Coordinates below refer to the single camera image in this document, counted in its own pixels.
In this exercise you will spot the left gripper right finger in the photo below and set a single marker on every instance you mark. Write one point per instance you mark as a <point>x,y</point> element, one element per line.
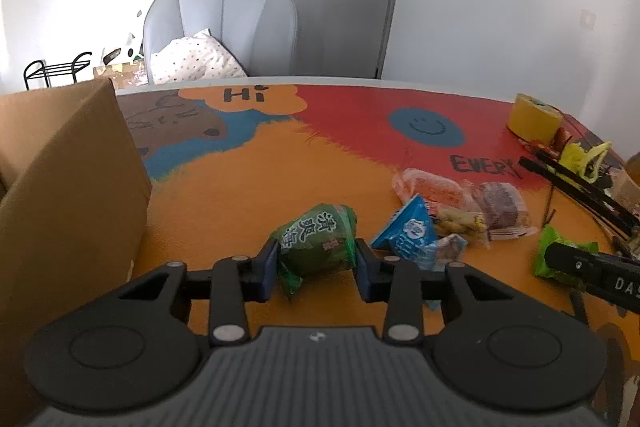
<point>397,283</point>

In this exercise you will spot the purple cake packet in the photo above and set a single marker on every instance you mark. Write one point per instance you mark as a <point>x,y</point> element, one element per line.
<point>505,212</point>

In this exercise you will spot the green leafy snack packet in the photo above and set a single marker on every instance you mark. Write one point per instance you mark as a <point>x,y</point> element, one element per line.
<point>321,240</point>

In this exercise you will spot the clear orange snack packet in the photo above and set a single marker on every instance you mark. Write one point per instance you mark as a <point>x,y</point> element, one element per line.
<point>429,186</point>

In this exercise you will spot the grey armchair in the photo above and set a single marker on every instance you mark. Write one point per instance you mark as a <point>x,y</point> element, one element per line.
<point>260,34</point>

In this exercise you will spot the orange juice bottle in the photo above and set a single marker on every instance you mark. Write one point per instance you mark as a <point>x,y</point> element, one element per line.
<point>632,168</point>

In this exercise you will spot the brown paper bag clutter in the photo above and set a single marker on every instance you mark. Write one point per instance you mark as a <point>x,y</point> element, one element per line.
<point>122,63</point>

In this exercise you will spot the black shoe rack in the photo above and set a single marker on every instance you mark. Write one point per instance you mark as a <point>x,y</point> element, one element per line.
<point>40,70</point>

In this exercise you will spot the dotted white cushion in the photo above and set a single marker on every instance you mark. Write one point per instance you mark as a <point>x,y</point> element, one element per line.
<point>191,58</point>

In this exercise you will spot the yellow nut snack packet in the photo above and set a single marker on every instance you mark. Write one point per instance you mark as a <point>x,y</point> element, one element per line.
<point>470,225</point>

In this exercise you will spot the green snack bag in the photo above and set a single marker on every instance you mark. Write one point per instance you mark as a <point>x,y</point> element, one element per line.
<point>554,251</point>

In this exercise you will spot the black wire rack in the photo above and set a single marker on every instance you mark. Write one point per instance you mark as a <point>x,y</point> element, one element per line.
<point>539,161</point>

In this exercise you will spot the yellow tape roll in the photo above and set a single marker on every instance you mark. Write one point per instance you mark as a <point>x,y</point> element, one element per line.
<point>533,120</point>

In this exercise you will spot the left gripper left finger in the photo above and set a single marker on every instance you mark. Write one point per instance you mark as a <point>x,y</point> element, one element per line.
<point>235,281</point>

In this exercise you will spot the blue snack packet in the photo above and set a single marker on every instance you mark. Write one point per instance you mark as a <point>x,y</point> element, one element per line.
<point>411,235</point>

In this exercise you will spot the colourful cartoon table mat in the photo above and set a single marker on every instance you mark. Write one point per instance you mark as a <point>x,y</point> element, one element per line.
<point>230,165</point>

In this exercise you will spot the cardboard box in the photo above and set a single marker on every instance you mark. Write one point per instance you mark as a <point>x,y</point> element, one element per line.
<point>74,198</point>

